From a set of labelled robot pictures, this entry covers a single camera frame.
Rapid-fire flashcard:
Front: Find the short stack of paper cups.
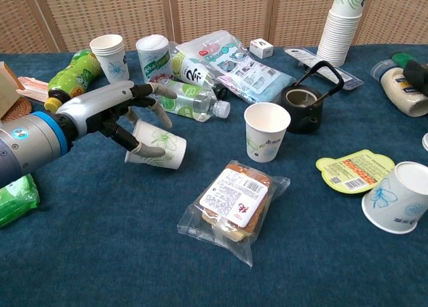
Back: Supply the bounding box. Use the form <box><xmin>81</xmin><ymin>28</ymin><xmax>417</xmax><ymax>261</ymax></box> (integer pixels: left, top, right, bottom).
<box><xmin>89</xmin><ymin>34</ymin><xmax>130</xmax><ymax>84</ymax></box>

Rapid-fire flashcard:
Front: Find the white paper cup upright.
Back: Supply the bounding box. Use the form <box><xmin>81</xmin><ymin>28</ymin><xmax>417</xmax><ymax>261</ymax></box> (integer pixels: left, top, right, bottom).
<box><xmin>243</xmin><ymin>102</ymin><xmax>292</xmax><ymax>163</ymax></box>

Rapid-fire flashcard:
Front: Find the green tissue pack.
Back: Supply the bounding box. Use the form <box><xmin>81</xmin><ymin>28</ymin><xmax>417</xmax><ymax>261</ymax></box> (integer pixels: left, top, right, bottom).
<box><xmin>0</xmin><ymin>173</ymin><xmax>41</xmax><ymax>228</ymax></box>

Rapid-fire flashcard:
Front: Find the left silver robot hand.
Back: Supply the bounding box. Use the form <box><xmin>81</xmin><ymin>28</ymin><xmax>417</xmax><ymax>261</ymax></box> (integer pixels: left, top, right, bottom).
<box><xmin>55</xmin><ymin>80</ymin><xmax>178</xmax><ymax>159</ymax></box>

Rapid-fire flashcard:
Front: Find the dark blue blister pack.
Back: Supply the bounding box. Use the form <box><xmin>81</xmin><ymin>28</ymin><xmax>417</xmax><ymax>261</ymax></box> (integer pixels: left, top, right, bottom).
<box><xmin>284</xmin><ymin>47</ymin><xmax>364</xmax><ymax>91</ymax></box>

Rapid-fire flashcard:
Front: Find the black teapot with handle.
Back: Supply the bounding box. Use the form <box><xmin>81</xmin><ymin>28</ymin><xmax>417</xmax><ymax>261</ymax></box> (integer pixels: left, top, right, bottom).
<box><xmin>272</xmin><ymin>60</ymin><xmax>345</xmax><ymax>134</ymax></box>

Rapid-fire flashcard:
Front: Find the blue felt table cover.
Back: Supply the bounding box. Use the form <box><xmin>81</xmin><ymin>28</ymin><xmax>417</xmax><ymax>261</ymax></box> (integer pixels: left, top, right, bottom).
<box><xmin>0</xmin><ymin>44</ymin><xmax>428</xmax><ymax>307</ymax></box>

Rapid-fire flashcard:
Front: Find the clear bag with blue cloth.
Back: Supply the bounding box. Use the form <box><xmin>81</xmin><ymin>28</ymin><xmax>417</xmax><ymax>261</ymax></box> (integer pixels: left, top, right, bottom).
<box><xmin>175</xmin><ymin>29</ymin><xmax>295</xmax><ymax>104</ymax></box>

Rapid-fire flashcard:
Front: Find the bottle with white-green label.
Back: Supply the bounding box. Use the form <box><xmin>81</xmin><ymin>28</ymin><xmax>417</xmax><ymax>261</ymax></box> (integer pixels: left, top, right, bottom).
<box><xmin>169</xmin><ymin>42</ymin><xmax>228</xmax><ymax>99</ymax></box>

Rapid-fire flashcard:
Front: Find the white squeeze sauce bottle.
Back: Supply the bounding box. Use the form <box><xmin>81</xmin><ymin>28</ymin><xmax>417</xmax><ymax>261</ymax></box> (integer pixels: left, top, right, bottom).
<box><xmin>370</xmin><ymin>59</ymin><xmax>428</xmax><ymax>118</ymax></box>

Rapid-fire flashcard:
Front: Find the white wet wipes canister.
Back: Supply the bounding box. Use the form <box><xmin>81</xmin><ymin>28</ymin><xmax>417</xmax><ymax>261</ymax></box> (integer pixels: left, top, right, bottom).
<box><xmin>135</xmin><ymin>34</ymin><xmax>174</xmax><ymax>84</ymax></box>

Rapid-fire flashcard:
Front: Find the wicker folding screen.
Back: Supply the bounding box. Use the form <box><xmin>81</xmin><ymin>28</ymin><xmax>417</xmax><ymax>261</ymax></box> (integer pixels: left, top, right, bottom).
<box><xmin>0</xmin><ymin>0</ymin><xmax>428</xmax><ymax>54</ymax></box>

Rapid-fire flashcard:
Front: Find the sandwich in clear wrapper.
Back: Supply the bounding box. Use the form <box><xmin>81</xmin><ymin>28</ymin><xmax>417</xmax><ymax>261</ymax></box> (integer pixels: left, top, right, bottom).
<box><xmin>177</xmin><ymin>159</ymin><xmax>291</xmax><ymax>268</ymax></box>

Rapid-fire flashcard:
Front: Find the beige carton box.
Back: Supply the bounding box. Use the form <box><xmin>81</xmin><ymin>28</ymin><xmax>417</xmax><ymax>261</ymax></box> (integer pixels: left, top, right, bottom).
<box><xmin>0</xmin><ymin>61</ymin><xmax>26</xmax><ymax>120</ymax></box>

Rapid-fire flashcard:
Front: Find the clear water bottle green label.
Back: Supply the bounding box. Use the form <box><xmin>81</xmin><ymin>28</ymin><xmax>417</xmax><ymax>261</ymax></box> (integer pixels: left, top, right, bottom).
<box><xmin>148</xmin><ymin>79</ymin><xmax>231</xmax><ymax>122</ymax></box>

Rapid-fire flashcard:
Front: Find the white paper cup green flower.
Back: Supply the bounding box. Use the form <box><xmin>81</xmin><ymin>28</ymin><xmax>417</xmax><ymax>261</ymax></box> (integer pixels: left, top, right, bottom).
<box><xmin>124</xmin><ymin>118</ymin><xmax>187</xmax><ymax>170</ymax></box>

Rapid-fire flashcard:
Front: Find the pink striped package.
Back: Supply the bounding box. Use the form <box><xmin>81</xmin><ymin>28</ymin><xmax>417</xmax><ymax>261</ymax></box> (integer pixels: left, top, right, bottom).
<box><xmin>15</xmin><ymin>76</ymin><xmax>51</xmax><ymax>104</ymax></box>

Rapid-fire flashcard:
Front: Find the white paper cup blue flower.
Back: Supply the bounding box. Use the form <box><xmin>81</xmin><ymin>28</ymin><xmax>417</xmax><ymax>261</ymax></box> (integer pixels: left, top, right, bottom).
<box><xmin>361</xmin><ymin>161</ymin><xmax>428</xmax><ymax>234</ymax></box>

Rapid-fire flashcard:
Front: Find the tall stack of paper cups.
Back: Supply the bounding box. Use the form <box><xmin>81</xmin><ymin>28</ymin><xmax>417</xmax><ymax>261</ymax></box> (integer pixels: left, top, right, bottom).
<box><xmin>316</xmin><ymin>0</ymin><xmax>372</xmax><ymax>67</ymax></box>

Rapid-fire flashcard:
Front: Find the small white box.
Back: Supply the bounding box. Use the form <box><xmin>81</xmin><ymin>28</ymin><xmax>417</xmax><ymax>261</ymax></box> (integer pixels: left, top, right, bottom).
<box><xmin>249</xmin><ymin>38</ymin><xmax>275</xmax><ymax>60</ymax></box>

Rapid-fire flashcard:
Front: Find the green drink bottle yellow cap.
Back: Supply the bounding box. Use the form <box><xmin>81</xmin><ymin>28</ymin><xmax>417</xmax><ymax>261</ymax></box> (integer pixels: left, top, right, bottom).
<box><xmin>44</xmin><ymin>48</ymin><xmax>103</xmax><ymax>114</ymax></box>

